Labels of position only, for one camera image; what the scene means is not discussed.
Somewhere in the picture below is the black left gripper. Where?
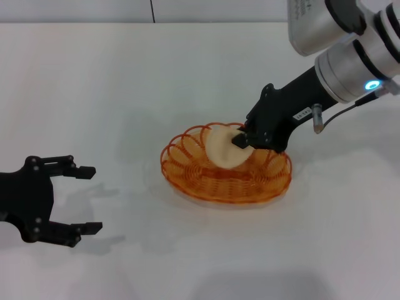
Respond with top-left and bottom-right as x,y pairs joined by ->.
0,154 -> 104,249

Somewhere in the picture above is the orange wire oval basket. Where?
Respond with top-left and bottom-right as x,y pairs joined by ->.
160,121 -> 293,206

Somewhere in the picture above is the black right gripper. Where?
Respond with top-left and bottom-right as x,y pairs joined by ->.
231,66 -> 339,153

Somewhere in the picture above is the pale peach bread bun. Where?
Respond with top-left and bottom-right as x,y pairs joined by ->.
204,126 -> 254,170

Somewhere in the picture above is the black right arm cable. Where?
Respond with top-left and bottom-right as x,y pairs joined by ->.
312,88 -> 392,136

